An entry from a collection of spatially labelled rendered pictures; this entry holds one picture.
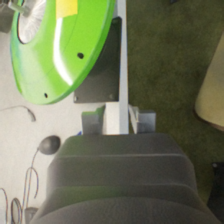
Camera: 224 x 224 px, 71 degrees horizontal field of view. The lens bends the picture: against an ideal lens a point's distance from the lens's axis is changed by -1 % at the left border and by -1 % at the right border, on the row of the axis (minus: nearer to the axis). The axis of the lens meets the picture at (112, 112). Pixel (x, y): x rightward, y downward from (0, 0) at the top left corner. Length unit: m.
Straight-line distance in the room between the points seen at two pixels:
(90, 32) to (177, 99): 1.08
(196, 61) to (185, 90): 0.21
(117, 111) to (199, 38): 1.08
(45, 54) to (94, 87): 0.17
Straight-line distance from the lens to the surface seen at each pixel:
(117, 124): 0.37
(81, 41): 0.24
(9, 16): 0.91
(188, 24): 1.43
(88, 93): 0.42
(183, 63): 1.32
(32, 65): 0.31
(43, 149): 0.54
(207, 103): 0.60
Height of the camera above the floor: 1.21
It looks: 53 degrees down
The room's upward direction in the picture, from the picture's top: 84 degrees counter-clockwise
